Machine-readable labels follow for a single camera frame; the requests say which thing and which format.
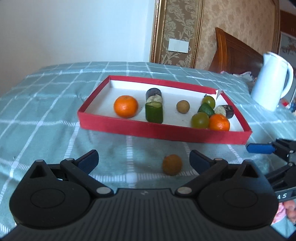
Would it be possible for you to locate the brown longan fruit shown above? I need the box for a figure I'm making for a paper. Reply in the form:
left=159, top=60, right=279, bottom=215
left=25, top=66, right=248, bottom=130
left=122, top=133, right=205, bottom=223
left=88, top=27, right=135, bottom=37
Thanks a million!
left=176, top=100, right=190, bottom=114
left=162, top=154, right=183, bottom=176

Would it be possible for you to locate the green round fruit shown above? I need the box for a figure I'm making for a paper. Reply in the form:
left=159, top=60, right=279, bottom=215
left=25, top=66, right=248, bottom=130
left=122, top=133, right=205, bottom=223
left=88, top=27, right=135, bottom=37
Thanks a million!
left=191, top=113, right=209, bottom=129
left=202, top=95, right=216, bottom=109

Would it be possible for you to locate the large orange mandarin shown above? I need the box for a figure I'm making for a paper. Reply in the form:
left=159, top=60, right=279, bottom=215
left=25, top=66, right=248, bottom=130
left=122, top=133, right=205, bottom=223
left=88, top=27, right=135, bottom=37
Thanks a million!
left=208, top=114, right=230, bottom=131

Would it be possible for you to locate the green avocado-like fruit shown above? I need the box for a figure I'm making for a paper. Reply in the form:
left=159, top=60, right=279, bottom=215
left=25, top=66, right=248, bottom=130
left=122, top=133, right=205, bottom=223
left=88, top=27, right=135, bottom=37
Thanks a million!
left=198, top=103, right=215, bottom=117

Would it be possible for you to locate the green cucumber piece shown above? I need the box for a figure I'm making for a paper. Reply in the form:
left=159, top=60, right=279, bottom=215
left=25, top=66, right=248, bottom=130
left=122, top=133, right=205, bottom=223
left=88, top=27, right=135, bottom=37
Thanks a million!
left=145, top=102, right=163, bottom=123

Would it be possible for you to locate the small orange mandarin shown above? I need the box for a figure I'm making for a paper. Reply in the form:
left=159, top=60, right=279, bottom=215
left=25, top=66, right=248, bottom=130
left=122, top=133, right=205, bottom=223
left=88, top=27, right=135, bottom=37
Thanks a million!
left=113, top=95, right=138, bottom=118

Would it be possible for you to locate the person's right hand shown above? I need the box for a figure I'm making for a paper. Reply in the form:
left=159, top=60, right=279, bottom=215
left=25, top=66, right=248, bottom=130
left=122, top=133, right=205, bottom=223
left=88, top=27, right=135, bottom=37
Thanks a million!
left=286, top=200, right=295, bottom=225

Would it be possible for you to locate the pink towel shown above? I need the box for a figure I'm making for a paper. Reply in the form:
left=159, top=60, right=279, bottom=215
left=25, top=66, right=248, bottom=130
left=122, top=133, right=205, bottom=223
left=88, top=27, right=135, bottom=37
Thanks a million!
left=272, top=202, right=289, bottom=224

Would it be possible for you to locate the white electric kettle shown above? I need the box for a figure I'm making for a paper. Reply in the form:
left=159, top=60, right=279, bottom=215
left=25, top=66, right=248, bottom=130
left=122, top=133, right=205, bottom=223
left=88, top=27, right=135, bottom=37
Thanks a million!
left=250, top=52, right=293, bottom=111

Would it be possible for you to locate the red shallow box tray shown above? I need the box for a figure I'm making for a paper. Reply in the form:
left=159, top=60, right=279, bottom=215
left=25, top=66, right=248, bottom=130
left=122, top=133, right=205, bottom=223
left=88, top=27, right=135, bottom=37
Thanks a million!
left=77, top=75, right=252, bottom=145

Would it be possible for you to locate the wooden headboard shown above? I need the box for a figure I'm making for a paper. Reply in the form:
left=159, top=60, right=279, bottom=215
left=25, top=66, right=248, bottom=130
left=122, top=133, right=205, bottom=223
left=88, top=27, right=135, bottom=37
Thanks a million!
left=209, top=27, right=263, bottom=77

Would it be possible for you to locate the white wall switch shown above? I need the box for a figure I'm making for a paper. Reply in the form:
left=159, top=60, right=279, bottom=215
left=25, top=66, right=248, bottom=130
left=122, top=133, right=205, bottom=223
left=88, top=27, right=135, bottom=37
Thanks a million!
left=168, top=38, right=189, bottom=54

